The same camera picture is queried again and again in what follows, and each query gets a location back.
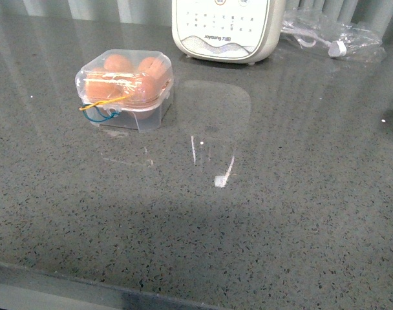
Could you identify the brown egg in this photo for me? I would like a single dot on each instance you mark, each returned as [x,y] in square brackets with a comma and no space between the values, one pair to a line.
[153,67]
[140,89]
[101,90]
[118,63]

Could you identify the brown egg front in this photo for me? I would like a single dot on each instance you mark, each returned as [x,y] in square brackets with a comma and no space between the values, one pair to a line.
[153,67]

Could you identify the clear plastic egg box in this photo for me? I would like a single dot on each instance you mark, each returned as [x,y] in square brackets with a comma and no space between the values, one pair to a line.
[115,112]

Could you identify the white soy milk maker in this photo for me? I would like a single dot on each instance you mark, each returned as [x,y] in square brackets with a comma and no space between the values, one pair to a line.
[227,31]

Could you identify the clear plastic bag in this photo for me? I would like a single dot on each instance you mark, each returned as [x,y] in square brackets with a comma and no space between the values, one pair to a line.
[315,32]

